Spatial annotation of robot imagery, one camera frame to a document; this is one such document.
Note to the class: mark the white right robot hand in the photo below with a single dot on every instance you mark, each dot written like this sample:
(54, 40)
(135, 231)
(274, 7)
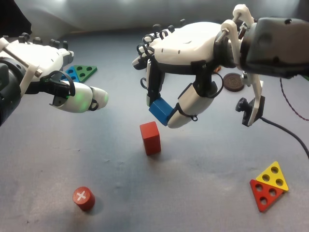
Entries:
(188, 48)

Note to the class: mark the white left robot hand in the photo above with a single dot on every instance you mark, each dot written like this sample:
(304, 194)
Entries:
(43, 55)

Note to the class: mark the blue block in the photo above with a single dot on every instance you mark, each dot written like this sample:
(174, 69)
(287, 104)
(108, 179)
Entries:
(159, 110)

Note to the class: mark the red block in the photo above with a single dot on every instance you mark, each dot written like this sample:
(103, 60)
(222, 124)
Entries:
(150, 140)

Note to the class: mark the blue triangle with holes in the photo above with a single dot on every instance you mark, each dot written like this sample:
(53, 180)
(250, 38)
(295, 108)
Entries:
(72, 75)

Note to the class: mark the green triangle block with holes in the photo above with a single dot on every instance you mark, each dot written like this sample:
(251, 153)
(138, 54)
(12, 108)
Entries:
(84, 71)

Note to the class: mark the yellow triangle block with holes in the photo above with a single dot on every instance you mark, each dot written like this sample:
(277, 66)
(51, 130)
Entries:
(272, 177)

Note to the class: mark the red triangle with holes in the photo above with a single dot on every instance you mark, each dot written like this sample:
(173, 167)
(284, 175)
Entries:
(264, 195)

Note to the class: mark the orange swirl butter cookie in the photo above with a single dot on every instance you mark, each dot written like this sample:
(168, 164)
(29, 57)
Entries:
(217, 70)

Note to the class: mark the chocolate sandwich cookie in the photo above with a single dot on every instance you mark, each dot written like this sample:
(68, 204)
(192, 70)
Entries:
(233, 82)

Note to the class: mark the white fabric sheet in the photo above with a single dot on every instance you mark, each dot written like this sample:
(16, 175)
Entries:
(108, 12)

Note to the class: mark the grey table cloth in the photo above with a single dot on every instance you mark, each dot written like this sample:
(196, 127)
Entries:
(169, 193)

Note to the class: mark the red cylinder with white cross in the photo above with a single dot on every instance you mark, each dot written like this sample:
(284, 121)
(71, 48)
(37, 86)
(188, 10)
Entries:
(83, 198)

